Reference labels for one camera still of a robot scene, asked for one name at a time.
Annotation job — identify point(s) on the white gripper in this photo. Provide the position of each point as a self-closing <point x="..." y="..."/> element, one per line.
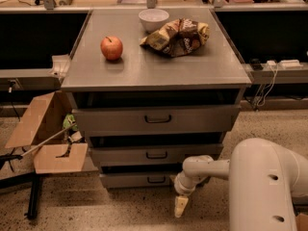
<point x="182" y="189"/>

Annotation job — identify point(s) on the grey bottom drawer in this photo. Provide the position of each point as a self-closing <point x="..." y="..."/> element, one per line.
<point x="136" y="179"/>

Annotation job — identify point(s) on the grey drawer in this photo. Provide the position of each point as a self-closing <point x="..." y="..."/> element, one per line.
<point x="136" y="179"/>
<point x="150" y="155"/>
<point x="156" y="120"/>

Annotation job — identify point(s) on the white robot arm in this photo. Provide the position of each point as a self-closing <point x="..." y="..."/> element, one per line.
<point x="264" y="179"/>

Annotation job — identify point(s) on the grey middle drawer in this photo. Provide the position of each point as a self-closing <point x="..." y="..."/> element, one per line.
<point x="150" y="155"/>

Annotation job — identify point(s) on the grey metal drawer cabinet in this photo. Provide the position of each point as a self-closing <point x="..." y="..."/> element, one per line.
<point x="211" y="75"/>

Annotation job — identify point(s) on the grey top drawer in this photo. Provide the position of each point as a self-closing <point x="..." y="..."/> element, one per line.
<point x="156" y="120"/>

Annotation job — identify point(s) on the open cardboard box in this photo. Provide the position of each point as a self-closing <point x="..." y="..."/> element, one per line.
<point x="43" y="118"/>

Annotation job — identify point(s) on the thin white rod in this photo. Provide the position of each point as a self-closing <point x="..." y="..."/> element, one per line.
<point x="36" y="147"/>

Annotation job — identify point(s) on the black stand leg left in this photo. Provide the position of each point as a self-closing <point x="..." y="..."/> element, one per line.
<point x="32" y="178"/>

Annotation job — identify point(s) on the crumpled chip bag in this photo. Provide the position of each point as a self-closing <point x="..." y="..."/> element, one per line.
<point x="179" y="37"/>

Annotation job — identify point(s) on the red apple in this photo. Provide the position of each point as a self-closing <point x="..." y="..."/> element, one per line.
<point x="111" y="48"/>

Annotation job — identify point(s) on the white power strip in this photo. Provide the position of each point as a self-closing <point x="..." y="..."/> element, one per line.
<point x="290" y="64"/>

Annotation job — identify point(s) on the white bowl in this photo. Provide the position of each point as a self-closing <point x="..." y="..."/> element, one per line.
<point x="153" y="19"/>

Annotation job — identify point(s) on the white plastic bracket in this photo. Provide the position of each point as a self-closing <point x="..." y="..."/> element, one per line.
<point x="60" y="65"/>

